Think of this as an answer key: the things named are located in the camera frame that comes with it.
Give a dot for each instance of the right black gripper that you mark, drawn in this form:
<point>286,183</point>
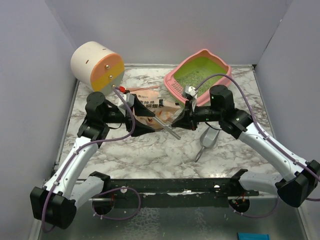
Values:
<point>187,119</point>

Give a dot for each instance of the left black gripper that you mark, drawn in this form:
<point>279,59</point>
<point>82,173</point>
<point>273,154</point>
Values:
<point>140,109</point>

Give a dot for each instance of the beige cat litter bag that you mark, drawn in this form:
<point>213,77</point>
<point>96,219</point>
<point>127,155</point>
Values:
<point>151,99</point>

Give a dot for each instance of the grey metal scoop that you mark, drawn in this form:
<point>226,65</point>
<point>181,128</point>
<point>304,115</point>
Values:
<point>207,141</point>

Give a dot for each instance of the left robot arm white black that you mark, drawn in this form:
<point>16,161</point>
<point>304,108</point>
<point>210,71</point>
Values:
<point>57,202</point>

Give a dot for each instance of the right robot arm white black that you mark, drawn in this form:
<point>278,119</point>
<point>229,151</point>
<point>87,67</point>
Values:
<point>296,177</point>

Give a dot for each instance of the green cat litter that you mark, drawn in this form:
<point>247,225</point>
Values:
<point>192,77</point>

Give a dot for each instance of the pink green litter box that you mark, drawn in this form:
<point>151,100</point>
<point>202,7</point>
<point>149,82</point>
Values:
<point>201,59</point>

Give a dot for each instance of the cream orange cylinder container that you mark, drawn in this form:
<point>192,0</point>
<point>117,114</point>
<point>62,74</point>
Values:
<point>97,67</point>

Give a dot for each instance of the blue object at bottom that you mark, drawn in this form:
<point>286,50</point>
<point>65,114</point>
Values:
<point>252,236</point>

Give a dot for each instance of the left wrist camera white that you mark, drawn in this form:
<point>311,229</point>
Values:
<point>127,97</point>

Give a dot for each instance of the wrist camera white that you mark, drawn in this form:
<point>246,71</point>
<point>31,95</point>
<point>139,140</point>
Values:
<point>190,93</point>
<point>127,97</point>

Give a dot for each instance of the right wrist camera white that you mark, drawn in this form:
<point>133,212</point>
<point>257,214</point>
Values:
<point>190,93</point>

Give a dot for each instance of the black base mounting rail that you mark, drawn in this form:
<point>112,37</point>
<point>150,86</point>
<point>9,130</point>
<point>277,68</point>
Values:
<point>169,193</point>

